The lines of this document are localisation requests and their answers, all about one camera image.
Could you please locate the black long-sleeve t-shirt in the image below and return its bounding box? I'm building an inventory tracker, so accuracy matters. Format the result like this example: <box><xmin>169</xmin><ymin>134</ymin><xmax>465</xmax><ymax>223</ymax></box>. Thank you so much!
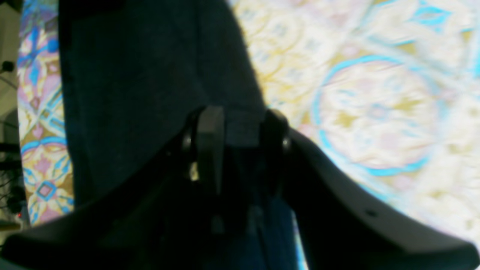
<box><xmin>58</xmin><ymin>0</ymin><xmax>297</xmax><ymax>270</ymax></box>

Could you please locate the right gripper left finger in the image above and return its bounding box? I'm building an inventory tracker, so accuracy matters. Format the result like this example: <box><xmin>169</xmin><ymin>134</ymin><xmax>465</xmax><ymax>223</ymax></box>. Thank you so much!
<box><xmin>1</xmin><ymin>106</ymin><xmax>225</xmax><ymax>270</ymax></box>

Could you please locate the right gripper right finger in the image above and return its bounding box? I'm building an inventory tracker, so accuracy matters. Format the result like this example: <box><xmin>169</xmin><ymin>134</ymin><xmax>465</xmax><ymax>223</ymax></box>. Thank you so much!
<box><xmin>261</xmin><ymin>109</ymin><xmax>479</xmax><ymax>270</ymax></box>

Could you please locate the patterned tile tablecloth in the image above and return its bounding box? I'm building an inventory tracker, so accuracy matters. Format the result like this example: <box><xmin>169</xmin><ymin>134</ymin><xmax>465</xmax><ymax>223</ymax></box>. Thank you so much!
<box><xmin>17</xmin><ymin>0</ymin><xmax>480</xmax><ymax>270</ymax></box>

